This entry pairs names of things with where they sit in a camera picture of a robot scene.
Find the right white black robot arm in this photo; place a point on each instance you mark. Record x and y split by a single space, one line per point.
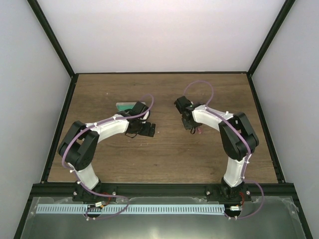
238 137

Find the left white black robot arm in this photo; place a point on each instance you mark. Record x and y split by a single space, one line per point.
78 147

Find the pink sunglasses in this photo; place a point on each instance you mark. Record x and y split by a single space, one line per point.
199 130

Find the black mounting rail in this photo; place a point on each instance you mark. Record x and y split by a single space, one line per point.
211 192

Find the grey green glasses case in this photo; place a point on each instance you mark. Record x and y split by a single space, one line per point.
125 106

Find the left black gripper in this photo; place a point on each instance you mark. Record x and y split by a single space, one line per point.
146 131

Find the light blue slotted cable duct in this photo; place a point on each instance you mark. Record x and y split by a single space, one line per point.
199 209

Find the metal front plate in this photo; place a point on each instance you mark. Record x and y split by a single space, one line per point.
262 218

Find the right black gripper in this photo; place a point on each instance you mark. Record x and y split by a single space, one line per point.
188 127

